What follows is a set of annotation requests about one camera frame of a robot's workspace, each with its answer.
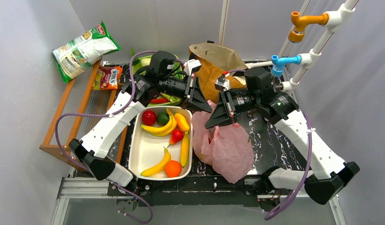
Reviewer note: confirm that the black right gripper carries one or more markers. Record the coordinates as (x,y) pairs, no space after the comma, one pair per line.
(225,103)

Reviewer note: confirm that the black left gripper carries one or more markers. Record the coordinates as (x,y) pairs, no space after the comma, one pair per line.
(188,92)

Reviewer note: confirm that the pink plastic grocery bag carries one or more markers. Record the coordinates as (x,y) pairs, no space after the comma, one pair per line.
(227,149)

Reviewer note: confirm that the brown paper bag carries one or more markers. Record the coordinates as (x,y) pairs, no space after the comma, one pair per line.
(215,59)

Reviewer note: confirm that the green chips bag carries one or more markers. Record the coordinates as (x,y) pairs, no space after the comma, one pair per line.
(79,54)

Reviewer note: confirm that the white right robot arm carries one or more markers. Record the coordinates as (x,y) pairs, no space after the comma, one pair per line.
(326,173)

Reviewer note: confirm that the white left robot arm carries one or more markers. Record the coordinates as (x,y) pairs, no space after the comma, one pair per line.
(144,85)

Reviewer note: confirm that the yellow banana by bag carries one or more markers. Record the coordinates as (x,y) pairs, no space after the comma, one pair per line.
(184,150)

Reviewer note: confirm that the orange candy bag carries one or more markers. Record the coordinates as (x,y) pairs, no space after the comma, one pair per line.
(107,78)

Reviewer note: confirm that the orange mango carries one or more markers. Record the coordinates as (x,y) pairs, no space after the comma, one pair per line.
(182,123)

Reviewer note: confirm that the red chili pepper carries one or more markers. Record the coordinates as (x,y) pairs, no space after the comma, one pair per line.
(159,101)

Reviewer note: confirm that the green lime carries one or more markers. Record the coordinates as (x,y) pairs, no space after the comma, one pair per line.
(162,118)

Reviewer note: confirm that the yellow banana bunch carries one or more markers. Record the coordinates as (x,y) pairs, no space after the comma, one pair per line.
(157,130)

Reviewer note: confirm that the red apple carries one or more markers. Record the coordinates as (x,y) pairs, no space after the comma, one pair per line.
(148,118)

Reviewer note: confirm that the green vegetable tray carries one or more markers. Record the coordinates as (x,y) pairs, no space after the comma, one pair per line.
(139,63)

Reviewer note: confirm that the blue faucet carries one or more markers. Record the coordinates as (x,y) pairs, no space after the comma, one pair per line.
(280,63)

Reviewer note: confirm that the white fruit tray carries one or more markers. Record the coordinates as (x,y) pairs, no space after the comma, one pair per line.
(148,150)

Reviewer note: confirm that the orange fruit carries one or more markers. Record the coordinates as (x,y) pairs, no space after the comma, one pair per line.
(173,169)

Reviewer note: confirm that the single yellow banana lower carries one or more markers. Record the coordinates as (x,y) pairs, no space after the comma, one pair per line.
(158,167)

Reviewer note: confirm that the orange faucet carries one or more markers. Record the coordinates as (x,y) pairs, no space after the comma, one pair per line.
(300,23)

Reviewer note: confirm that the wooden rack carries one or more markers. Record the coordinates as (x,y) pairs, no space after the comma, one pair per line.
(73,103)

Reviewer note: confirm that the aluminium base frame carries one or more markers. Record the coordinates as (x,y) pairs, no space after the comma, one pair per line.
(325,175)

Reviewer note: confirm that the white pipe frame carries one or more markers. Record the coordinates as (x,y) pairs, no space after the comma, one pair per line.
(336,19)

